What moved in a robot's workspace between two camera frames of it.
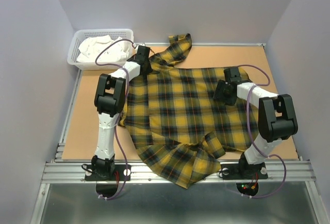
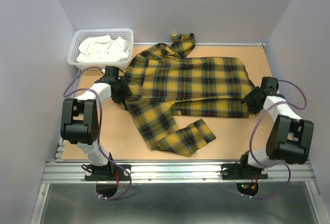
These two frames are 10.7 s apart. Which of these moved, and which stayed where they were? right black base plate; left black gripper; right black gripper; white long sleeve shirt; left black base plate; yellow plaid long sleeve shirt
Moved: yellow plaid long sleeve shirt; right black gripper; left black gripper
Stayed: white long sleeve shirt; right black base plate; left black base plate
